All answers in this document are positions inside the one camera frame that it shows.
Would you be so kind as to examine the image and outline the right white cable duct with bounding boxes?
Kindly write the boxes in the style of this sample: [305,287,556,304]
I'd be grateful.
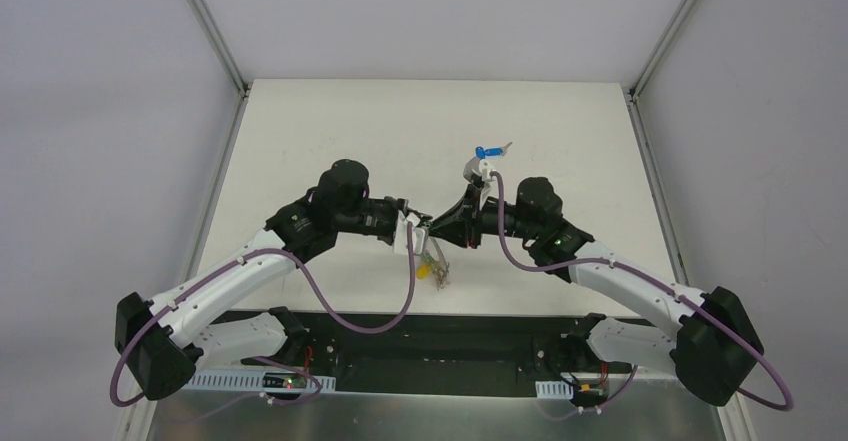
[535,380,574,400]

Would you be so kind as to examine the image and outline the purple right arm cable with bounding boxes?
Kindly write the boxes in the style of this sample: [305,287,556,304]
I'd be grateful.
[490,171,795,413]

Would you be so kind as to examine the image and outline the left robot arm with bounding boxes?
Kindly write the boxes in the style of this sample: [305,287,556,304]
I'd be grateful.
[109,159,432,407]

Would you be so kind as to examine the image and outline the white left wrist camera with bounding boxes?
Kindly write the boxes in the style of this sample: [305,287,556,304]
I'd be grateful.
[392,212,430,256]

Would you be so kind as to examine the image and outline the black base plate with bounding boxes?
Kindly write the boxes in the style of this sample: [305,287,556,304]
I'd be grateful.
[270,311,629,397]

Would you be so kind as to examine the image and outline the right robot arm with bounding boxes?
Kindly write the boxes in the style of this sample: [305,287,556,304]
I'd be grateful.
[430,177,764,406]

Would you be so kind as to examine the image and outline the right aluminium frame post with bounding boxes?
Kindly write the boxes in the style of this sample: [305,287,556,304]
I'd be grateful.
[628,0,700,103]

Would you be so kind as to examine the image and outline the left aluminium frame post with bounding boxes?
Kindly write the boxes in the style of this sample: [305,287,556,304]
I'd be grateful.
[186,0,250,99]

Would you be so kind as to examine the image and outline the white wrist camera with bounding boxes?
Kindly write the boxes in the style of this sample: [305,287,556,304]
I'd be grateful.
[392,212,430,256]
[463,156,495,209]

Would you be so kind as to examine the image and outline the left white cable duct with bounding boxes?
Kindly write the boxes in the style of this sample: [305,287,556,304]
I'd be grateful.
[183,369,337,394]

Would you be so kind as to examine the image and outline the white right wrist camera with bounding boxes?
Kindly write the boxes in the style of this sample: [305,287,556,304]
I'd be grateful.
[463,156,495,209]

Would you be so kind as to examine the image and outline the white cable duct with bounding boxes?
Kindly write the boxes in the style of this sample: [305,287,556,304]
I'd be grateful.
[183,369,337,394]
[535,380,574,400]

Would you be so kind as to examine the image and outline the aluminium frame post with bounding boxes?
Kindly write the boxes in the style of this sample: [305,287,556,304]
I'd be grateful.
[186,0,250,99]
[628,0,700,103]

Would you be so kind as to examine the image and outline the large metal keyring with keys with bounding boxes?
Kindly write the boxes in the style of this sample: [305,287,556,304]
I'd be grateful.
[415,238,450,290]

